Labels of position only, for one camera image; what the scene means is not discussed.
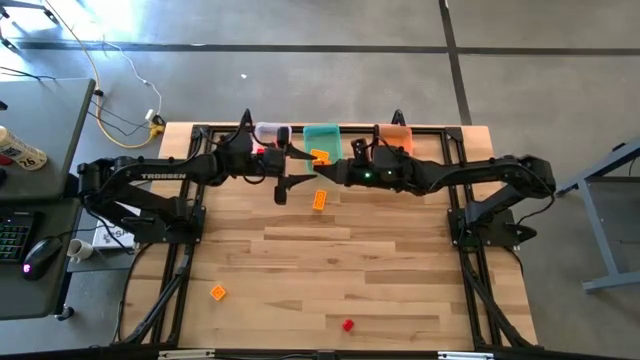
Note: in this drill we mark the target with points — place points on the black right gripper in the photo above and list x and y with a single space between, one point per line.
357 174

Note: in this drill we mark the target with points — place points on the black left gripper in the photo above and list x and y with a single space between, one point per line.
272 160

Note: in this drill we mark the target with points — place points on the yellow two-by-two toy brick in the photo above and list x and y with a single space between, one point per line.
218 292

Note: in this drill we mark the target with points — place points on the red two-by-two toy brick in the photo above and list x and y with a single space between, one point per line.
348 325

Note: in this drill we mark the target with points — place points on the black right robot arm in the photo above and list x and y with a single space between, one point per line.
465 175

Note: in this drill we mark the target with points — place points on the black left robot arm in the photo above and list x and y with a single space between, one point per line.
160 175

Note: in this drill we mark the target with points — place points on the teal plastic bin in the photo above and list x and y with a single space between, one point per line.
322 137

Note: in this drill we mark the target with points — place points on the clear plastic bin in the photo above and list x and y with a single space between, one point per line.
267 130

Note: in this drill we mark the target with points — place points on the orange plastic bin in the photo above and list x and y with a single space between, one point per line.
397 137

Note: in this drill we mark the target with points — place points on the white power adapter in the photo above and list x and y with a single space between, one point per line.
150 116

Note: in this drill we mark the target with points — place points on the white printed box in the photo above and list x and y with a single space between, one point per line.
112 239

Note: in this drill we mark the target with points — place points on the silver metal plate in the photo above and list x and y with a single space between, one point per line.
465 355
186 354

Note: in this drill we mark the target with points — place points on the white cup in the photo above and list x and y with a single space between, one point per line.
80 250

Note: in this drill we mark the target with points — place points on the grey desk top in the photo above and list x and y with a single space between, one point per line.
45 115

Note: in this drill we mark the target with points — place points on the black computer mouse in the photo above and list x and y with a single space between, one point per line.
42 255

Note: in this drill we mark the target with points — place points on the black desk castor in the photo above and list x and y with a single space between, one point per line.
65 313

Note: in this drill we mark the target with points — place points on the white labelled bottle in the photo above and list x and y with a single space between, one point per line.
22 152

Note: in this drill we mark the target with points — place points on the black stand legs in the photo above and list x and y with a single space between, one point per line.
50 16

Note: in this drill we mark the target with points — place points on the backlit black keyboard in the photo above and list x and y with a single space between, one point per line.
14 235

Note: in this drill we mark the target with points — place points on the small red object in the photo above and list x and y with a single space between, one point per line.
5 160

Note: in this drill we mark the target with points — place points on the dark desk top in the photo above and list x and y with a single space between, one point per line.
30 300

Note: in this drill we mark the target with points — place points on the black frame bracket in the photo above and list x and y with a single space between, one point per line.
398 117
245 120

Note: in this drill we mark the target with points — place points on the grey metal table frame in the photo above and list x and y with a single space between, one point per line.
602 235

